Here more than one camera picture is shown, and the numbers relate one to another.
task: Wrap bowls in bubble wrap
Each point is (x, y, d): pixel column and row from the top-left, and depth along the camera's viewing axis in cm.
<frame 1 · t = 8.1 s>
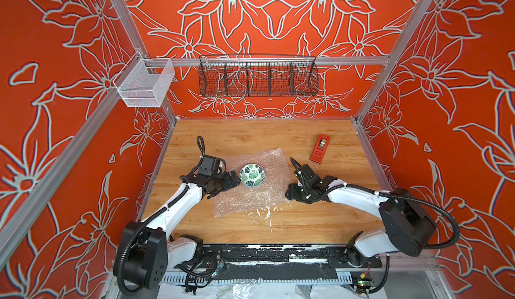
left hand: (233, 181, 85), fingers open
right hand: (288, 193, 87), fingers open
clear bubble wrap sheet: (273, 192, 92), on the table
green leaf pattern bowl: (252, 175, 97), on the table

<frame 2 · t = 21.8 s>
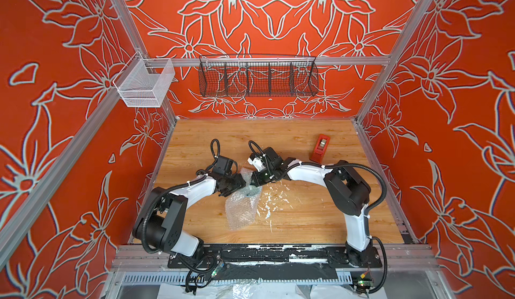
left hand: (242, 183, 91), fingers open
right hand: (248, 179, 89), fingers closed
clear bubble wrap sheet: (241, 208, 87), on the table
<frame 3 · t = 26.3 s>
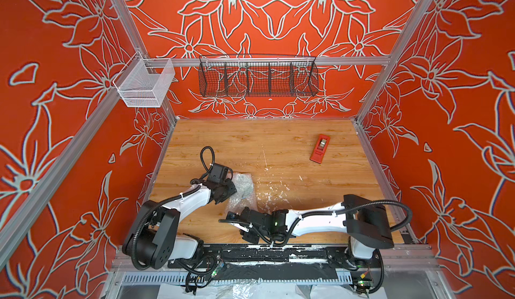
left hand: (234, 188, 90), fingers open
right hand: (238, 224, 78), fingers open
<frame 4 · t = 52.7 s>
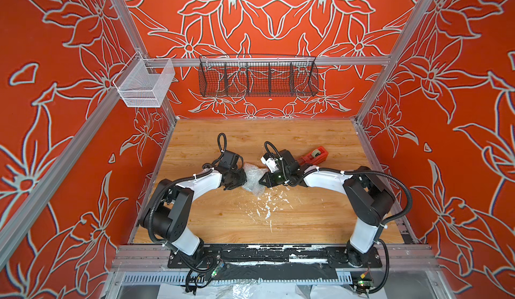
left hand: (246, 179, 92), fingers closed
right hand: (259, 178, 88), fingers closed
clear bubble wrap sheet: (253, 176, 90), point 7 cm above the table
